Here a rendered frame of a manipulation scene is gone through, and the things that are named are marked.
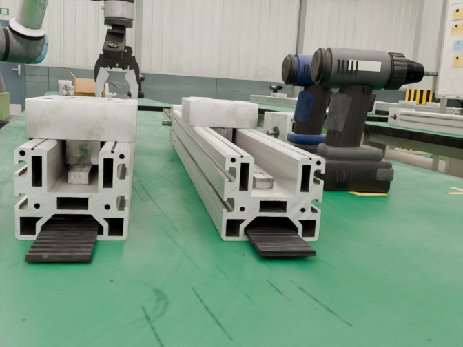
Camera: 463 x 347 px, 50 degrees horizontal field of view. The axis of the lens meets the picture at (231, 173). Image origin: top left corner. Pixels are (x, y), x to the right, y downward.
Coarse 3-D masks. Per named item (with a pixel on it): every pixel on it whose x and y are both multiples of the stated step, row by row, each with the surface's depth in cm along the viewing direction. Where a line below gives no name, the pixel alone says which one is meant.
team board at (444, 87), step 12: (456, 0) 397; (456, 12) 397; (444, 24) 409; (456, 24) 396; (444, 36) 409; (456, 36) 397; (444, 48) 409; (456, 48) 397; (444, 60) 409; (456, 60) 397; (444, 72) 409; (456, 72) 397; (444, 84) 409; (456, 84) 397; (444, 96) 403; (456, 96) 391; (444, 108) 415; (432, 168) 427
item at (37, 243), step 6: (36, 240) 43; (42, 240) 43; (48, 240) 43; (54, 240) 43; (60, 240) 43; (66, 240) 43; (72, 240) 43; (78, 240) 43; (84, 240) 43; (90, 240) 44; (36, 246) 41; (42, 246) 42; (48, 246) 42; (54, 246) 42; (60, 246) 42; (66, 246) 42; (72, 246) 42; (78, 246) 42; (84, 246) 42; (90, 246) 42
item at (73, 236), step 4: (40, 232) 45; (40, 236) 44; (44, 236) 44; (48, 236) 44; (52, 236) 44; (56, 236) 44; (60, 236) 44; (64, 236) 44; (68, 236) 44; (72, 236) 44; (76, 236) 44; (80, 236) 44; (84, 236) 44; (88, 236) 44; (92, 236) 45
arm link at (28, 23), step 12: (24, 0) 161; (36, 0) 160; (24, 12) 163; (36, 12) 163; (12, 24) 165; (24, 24) 165; (36, 24) 166; (12, 36) 166; (24, 36) 166; (36, 36) 168; (12, 48) 166; (24, 48) 168; (36, 48) 171; (12, 60) 170; (24, 60) 172; (36, 60) 173
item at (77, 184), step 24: (24, 144) 46; (48, 144) 47; (120, 144) 50; (24, 168) 47; (48, 168) 45; (72, 168) 51; (96, 168) 59; (120, 168) 51; (24, 192) 44; (48, 192) 45; (72, 192) 45; (96, 192) 46; (120, 192) 46; (24, 216) 45; (48, 216) 45; (96, 216) 46; (120, 216) 46
